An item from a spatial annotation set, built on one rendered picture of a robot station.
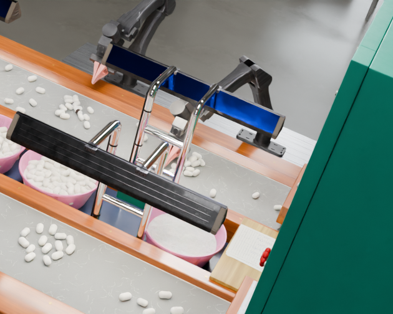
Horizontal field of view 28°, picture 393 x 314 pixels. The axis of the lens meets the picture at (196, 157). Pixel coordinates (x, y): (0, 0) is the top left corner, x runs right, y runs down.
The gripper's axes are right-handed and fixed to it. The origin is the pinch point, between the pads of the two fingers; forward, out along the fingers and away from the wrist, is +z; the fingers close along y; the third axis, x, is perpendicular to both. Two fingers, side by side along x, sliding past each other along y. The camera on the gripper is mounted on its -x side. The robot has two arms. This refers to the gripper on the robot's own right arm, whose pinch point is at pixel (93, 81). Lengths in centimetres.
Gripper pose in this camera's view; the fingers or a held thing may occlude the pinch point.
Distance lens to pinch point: 293.1
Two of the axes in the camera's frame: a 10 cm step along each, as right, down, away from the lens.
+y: 9.0, 4.0, -1.7
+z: -4.3, 8.6, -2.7
